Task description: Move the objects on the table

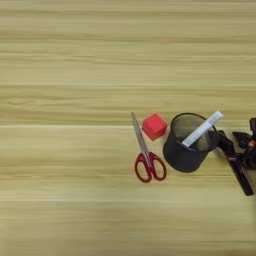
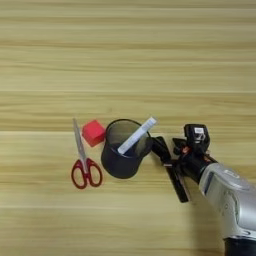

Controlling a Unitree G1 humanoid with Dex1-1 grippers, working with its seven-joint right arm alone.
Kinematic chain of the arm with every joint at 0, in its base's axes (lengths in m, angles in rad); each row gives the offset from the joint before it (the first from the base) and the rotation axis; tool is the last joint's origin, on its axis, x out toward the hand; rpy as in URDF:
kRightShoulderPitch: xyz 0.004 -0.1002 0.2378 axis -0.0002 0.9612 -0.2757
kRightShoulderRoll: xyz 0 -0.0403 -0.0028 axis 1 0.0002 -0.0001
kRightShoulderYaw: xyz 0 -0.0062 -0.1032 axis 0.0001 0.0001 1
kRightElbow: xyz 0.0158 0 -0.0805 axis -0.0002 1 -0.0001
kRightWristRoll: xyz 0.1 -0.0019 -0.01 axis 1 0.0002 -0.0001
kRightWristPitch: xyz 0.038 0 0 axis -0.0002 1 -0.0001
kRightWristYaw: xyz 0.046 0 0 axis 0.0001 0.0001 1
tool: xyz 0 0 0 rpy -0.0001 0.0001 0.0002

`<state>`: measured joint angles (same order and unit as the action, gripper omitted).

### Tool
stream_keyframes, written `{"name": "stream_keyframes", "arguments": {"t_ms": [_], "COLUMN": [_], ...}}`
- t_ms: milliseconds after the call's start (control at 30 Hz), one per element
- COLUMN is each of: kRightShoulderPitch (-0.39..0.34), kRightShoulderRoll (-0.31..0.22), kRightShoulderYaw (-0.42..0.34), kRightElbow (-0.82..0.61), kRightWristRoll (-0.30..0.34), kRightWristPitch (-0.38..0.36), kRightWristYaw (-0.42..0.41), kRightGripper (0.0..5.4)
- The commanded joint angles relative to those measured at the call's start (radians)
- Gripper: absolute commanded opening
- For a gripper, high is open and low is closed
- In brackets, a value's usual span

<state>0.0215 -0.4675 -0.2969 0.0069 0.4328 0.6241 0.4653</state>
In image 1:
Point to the red cube block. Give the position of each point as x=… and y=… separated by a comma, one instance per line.
x=154, y=126

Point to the black marker with label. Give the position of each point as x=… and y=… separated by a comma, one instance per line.
x=245, y=181

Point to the black mesh pen cup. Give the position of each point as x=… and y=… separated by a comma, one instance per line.
x=180, y=156

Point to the white marker with black cap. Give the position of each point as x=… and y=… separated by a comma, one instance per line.
x=206, y=126

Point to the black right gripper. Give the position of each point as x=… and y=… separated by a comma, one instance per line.
x=250, y=160

